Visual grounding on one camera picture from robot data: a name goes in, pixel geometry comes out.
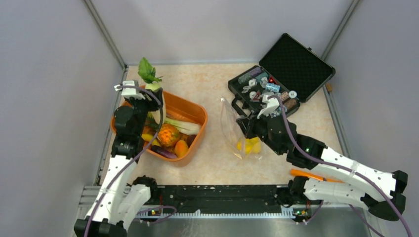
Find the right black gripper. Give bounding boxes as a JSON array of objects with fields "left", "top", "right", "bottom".
[{"left": 236, "top": 107, "right": 284, "bottom": 156}]

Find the yellow banana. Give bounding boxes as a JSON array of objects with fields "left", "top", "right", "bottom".
[{"left": 141, "top": 133, "right": 161, "bottom": 147}]

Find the orange pineapple toy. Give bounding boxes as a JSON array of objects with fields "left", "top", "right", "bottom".
[{"left": 157, "top": 123, "right": 181, "bottom": 147}]

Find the white radish with leaves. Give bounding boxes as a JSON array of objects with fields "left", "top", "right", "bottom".
[{"left": 138, "top": 57, "right": 162, "bottom": 91}]

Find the orange plastic basket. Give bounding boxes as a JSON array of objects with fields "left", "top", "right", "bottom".
[{"left": 111, "top": 90, "right": 208, "bottom": 167}]

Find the black open carrying case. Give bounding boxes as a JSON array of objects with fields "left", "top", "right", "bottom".
[{"left": 228, "top": 33, "right": 335, "bottom": 116}]

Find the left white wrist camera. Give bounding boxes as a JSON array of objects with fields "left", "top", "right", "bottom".
[{"left": 114, "top": 80, "right": 145, "bottom": 100}]

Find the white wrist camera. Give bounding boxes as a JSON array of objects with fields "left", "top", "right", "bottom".
[
  {"left": 114, "top": 80, "right": 145, "bottom": 100},
  {"left": 257, "top": 95, "right": 280, "bottom": 119}
]

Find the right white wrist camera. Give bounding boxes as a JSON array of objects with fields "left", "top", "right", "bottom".
[{"left": 257, "top": 95, "right": 280, "bottom": 119}]

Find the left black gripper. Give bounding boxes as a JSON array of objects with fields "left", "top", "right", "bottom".
[{"left": 127, "top": 87, "right": 164, "bottom": 136}]

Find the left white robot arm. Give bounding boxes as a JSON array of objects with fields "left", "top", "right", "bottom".
[{"left": 74, "top": 86, "right": 164, "bottom": 237}]

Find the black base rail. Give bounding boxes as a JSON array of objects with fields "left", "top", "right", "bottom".
[{"left": 146, "top": 185, "right": 310, "bottom": 214}]

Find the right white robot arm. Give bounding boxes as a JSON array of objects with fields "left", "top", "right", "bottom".
[{"left": 236, "top": 116, "right": 408, "bottom": 221}]

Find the orange yellow mango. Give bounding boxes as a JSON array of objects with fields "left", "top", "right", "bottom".
[{"left": 173, "top": 140, "right": 189, "bottom": 158}]

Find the purple eggplant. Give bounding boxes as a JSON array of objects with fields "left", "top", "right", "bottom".
[{"left": 151, "top": 145, "right": 177, "bottom": 159}]

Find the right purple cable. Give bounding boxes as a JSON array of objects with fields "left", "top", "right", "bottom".
[{"left": 266, "top": 95, "right": 414, "bottom": 237}]

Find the yellow bell pepper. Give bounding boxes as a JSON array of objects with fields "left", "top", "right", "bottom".
[{"left": 245, "top": 137, "right": 261, "bottom": 155}]

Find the orange carrot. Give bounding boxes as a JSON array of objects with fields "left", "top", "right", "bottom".
[{"left": 290, "top": 169, "right": 342, "bottom": 183}]

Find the clear zip top bag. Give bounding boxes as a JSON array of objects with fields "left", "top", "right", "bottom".
[{"left": 220, "top": 97, "right": 264, "bottom": 159}]

